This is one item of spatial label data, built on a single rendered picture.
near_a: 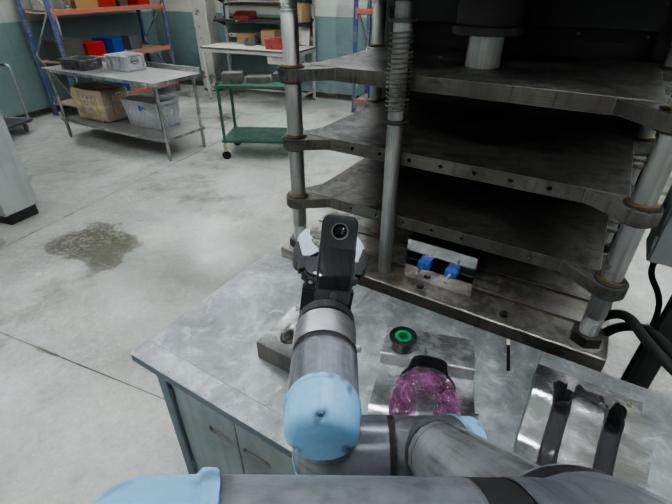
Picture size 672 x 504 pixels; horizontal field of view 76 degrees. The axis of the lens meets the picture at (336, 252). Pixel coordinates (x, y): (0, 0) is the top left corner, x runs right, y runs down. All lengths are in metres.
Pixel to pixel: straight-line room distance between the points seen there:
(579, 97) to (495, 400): 0.87
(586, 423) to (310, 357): 0.88
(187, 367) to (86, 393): 1.28
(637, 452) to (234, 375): 1.03
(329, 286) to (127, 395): 2.09
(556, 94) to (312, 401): 1.18
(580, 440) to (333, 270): 0.83
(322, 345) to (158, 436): 1.91
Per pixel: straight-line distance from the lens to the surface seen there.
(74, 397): 2.66
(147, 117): 5.89
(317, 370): 0.44
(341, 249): 0.53
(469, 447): 0.36
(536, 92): 1.43
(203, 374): 1.39
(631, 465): 1.23
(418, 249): 1.67
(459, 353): 1.29
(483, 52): 1.69
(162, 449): 2.28
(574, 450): 1.21
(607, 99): 1.42
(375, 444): 0.52
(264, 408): 1.27
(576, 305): 1.82
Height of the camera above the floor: 1.80
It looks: 33 degrees down
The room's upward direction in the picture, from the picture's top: straight up
